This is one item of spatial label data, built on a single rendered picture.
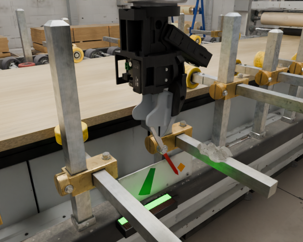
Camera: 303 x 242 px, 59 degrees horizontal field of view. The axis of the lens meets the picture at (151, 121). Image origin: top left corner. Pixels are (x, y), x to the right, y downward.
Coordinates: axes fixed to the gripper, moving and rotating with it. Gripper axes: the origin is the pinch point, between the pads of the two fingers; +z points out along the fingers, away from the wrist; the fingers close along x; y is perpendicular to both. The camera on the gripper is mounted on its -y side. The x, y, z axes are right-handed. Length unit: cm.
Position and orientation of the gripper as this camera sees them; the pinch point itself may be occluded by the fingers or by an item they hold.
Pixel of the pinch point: (163, 128)
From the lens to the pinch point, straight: 47.1
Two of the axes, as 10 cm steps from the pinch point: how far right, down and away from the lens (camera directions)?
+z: 0.0, 9.1, 4.1
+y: -7.7, 2.6, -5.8
